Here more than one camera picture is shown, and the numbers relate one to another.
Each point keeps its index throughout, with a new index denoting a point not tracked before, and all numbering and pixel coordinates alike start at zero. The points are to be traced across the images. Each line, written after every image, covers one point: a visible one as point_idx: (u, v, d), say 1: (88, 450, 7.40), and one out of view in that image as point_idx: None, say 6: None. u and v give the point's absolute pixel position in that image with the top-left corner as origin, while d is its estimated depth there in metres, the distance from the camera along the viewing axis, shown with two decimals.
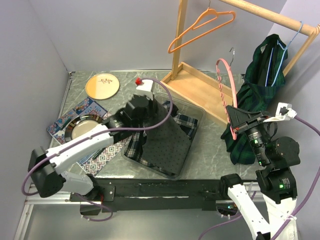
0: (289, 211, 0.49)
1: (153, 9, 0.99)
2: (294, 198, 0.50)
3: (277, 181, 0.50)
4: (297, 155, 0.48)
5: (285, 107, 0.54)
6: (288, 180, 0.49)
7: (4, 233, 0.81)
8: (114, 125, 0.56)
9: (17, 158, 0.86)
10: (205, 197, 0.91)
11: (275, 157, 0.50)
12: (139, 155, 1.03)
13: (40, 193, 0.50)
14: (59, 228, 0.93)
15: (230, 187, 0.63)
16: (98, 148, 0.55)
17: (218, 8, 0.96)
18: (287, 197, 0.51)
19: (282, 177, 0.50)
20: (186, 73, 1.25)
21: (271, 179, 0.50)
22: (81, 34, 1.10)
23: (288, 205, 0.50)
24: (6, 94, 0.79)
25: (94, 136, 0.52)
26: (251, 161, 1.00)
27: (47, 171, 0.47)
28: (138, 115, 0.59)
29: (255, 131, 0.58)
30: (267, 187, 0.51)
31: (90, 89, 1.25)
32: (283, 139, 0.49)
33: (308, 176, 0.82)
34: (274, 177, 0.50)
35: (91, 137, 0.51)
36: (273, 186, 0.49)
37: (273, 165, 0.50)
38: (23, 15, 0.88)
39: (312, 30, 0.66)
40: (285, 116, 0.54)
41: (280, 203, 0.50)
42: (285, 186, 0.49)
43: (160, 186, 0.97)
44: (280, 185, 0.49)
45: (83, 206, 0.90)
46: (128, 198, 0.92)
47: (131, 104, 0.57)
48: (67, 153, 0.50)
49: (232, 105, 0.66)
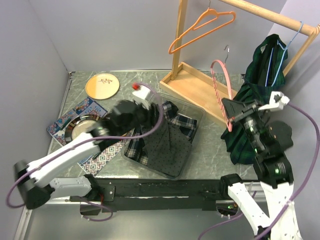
0: (287, 196, 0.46)
1: (153, 9, 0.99)
2: (291, 183, 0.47)
3: (272, 166, 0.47)
4: (291, 137, 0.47)
5: (278, 95, 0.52)
6: (283, 165, 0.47)
7: (3, 233, 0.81)
8: (99, 132, 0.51)
9: (17, 158, 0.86)
10: (205, 197, 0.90)
11: (269, 141, 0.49)
12: (139, 155, 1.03)
13: (27, 205, 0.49)
14: (59, 227, 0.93)
15: (230, 186, 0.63)
16: (84, 156, 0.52)
17: (218, 8, 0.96)
18: (283, 182, 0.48)
19: (278, 162, 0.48)
20: (186, 73, 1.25)
21: (266, 164, 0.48)
22: (81, 34, 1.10)
23: (286, 190, 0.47)
24: (6, 94, 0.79)
25: (76, 146, 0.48)
26: (251, 161, 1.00)
27: (27, 186, 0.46)
28: (125, 121, 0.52)
29: (250, 119, 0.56)
30: (263, 173, 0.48)
31: (90, 89, 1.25)
32: (277, 122, 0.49)
33: (308, 175, 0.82)
34: (269, 162, 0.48)
35: (73, 148, 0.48)
36: (268, 171, 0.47)
37: (267, 149, 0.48)
38: (23, 15, 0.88)
39: (312, 30, 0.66)
40: (279, 104, 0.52)
41: (277, 188, 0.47)
42: (281, 171, 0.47)
43: (160, 186, 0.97)
44: (275, 170, 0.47)
45: (83, 206, 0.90)
46: (128, 198, 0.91)
47: (117, 107, 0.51)
48: (49, 166, 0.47)
49: (228, 98, 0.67)
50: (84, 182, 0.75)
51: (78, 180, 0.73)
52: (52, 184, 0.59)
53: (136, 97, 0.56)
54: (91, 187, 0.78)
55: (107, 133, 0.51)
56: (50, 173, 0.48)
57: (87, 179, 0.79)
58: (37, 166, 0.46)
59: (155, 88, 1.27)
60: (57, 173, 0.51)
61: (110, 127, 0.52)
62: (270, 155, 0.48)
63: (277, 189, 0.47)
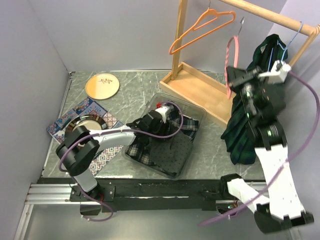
0: (281, 159, 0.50)
1: (153, 9, 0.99)
2: (285, 145, 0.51)
3: (265, 130, 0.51)
4: (282, 99, 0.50)
5: (281, 63, 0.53)
6: (276, 128, 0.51)
7: (3, 233, 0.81)
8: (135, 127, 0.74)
9: (17, 158, 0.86)
10: (205, 197, 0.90)
11: (263, 105, 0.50)
12: (141, 154, 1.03)
13: (71, 170, 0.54)
14: (59, 227, 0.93)
15: (230, 181, 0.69)
16: (120, 143, 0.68)
17: (218, 7, 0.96)
18: (277, 145, 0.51)
19: (271, 126, 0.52)
20: (186, 73, 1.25)
21: (259, 129, 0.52)
22: (81, 34, 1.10)
23: (281, 153, 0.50)
24: (5, 94, 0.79)
25: (125, 130, 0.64)
26: (251, 160, 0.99)
27: (90, 145, 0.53)
28: (153, 126, 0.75)
29: (248, 85, 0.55)
30: (256, 137, 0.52)
31: (90, 89, 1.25)
32: (269, 86, 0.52)
33: (309, 175, 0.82)
34: (263, 127, 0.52)
35: (123, 130, 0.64)
36: (261, 135, 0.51)
37: (260, 113, 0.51)
38: (23, 15, 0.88)
39: (312, 30, 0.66)
40: (280, 72, 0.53)
41: (271, 150, 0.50)
42: (273, 133, 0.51)
43: (160, 186, 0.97)
44: (268, 133, 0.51)
45: (83, 206, 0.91)
46: (128, 197, 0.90)
47: (150, 115, 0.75)
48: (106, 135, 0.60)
49: (232, 66, 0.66)
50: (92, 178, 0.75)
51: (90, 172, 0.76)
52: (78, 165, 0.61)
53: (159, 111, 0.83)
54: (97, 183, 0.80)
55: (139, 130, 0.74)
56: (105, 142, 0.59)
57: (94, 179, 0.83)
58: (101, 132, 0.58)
59: (155, 88, 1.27)
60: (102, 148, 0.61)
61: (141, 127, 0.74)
62: (262, 119, 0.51)
63: (271, 151, 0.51)
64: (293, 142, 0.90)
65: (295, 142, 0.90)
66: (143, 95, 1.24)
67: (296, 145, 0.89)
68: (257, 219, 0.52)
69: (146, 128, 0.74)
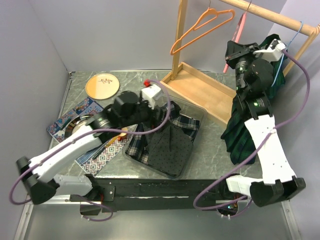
0: (269, 127, 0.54)
1: (153, 9, 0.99)
2: (271, 116, 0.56)
3: (252, 102, 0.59)
4: (270, 74, 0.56)
5: (276, 42, 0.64)
6: (263, 101, 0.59)
7: (3, 233, 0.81)
8: (99, 123, 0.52)
9: (17, 158, 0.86)
10: (205, 197, 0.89)
11: (252, 79, 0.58)
12: (141, 154, 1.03)
13: (35, 202, 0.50)
14: (59, 227, 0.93)
15: (227, 179, 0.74)
16: (86, 149, 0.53)
17: (218, 7, 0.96)
18: (264, 115, 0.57)
19: (259, 99, 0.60)
20: (186, 73, 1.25)
21: (247, 102, 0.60)
22: (81, 34, 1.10)
23: (268, 122, 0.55)
24: (6, 95, 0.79)
25: (76, 139, 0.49)
26: (251, 160, 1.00)
27: (30, 183, 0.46)
28: (127, 113, 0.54)
29: (243, 60, 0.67)
30: (244, 110, 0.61)
31: (90, 89, 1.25)
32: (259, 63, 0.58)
33: (309, 175, 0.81)
34: (250, 101, 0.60)
35: (73, 141, 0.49)
36: (248, 108, 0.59)
37: (249, 87, 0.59)
38: (23, 15, 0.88)
39: (312, 30, 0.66)
40: (275, 50, 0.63)
41: (258, 120, 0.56)
42: (260, 105, 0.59)
43: (160, 186, 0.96)
44: (255, 104, 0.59)
45: (83, 206, 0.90)
46: (129, 198, 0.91)
47: (119, 99, 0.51)
48: (51, 161, 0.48)
49: (234, 41, 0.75)
50: (86, 181, 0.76)
51: (80, 179, 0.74)
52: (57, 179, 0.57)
53: (144, 93, 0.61)
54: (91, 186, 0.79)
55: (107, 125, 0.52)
56: (52, 168, 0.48)
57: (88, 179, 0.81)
58: (39, 162, 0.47)
59: None
60: (60, 168, 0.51)
61: (111, 118, 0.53)
62: (251, 92, 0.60)
63: (258, 120, 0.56)
64: (293, 142, 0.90)
65: (294, 142, 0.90)
66: None
67: (296, 146, 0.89)
68: (253, 194, 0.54)
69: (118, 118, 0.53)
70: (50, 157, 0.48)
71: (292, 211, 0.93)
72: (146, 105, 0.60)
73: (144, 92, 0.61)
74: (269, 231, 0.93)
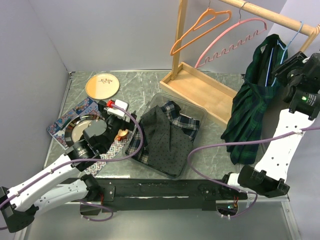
0: (298, 126, 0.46)
1: (153, 9, 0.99)
2: (310, 118, 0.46)
3: (301, 93, 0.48)
4: None
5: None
6: (315, 97, 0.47)
7: (3, 233, 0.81)
8: (78, 153, 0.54)
9: (16, 158, 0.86)
10: (205, 197, 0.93)
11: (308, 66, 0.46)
12: (141, 154, 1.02)
13: (10, 229, 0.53)
14: (58, 228, 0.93)
15: None
16: (65, 178, 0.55)
17: (218, 7, 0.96)
18: (303, 114, 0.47)
19: (310, 93, 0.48)
20: (186, 73, 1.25)
21: (296, 89, 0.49)
22: (81, 33, 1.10)
23: (301, 122, 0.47)
24: (7, 94, 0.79)
25: (55, 169, 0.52)
26: (251, 161, 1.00)
27: (7, 213, 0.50)
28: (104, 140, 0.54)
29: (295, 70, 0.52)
30: (288, 98, 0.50)
31: (90, 89, 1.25)
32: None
33: (309, 175, 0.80)
34: (301, 89, 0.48)
35: (52, 171, 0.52)
36: (296, 95, 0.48)
37: (304, 74, 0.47)
38: (23, 15, 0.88)
39: (312, 30, 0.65)
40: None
41: (293, 114, 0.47)
42: (308, 100, 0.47)
43: (160, 186, 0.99)
44: (303, 98, 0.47)
45: (83, 206, 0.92)
46: (128, 198, 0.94)
47: (88, 131, 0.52)
48: (28, 192, 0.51)
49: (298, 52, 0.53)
50: (78, 186, 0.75)
51: (71, 187, 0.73)
52: (37, 202, 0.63)
53: (116, 114, 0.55)
54: (86, 190, 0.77)
55: (87, 154, 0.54)
56: (29, 198, 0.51)
57: (83, 182, 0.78)
58: (16, 192, 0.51)
59: (155, 88, 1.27)
60: (40, 196, 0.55)
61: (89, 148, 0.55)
62: (305, 81, 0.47)
63: (292, 114, 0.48)
64: None
65: None
66: (143, 94, 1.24)
67: None
68: (245, 178, 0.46)
69: (94, 146, 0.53)
70: (28, 187, 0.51)
71: (291, 211, 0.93)
72: (114, 120, 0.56)
73: (115, 113, 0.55)
74: (269, 231, 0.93)
